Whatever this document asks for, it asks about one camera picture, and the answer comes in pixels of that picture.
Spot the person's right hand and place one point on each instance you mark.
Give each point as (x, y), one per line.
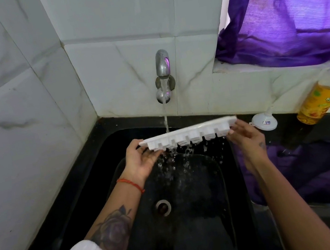
(250, 144)

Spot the chrome wall faucet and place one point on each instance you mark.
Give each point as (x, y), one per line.
(162, 63)

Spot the black sink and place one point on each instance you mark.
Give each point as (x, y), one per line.
(198, 223)

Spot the orange juice bottle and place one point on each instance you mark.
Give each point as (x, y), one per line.
(319, 100)

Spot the white plastic funnel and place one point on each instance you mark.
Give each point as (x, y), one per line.
(265, 121)

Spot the purple curtain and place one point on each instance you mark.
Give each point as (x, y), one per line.
(290, 12)

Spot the person's left hand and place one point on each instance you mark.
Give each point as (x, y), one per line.
(138, 164)

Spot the person's left forearm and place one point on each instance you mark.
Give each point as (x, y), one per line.
(118, 226)

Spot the person's right forearm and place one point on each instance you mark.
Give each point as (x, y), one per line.
(292, 212)

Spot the metal sink drain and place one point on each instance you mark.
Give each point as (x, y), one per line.
(163, 208)

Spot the white ice cube tray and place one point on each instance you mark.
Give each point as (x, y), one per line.
(187, 132)

